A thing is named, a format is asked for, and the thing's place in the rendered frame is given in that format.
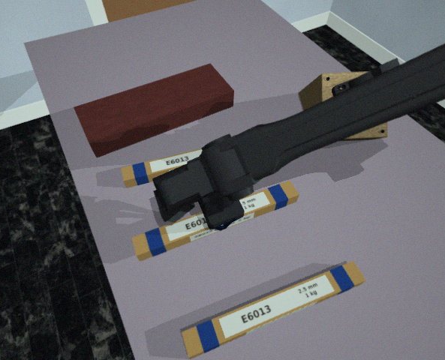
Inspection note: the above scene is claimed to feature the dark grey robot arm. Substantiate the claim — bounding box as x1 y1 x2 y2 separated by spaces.
152 44 445 223

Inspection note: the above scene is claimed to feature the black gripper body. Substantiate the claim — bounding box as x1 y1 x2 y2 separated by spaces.
204 197 245 228

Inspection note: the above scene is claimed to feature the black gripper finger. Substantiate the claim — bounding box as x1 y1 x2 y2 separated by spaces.
209 218 238 231

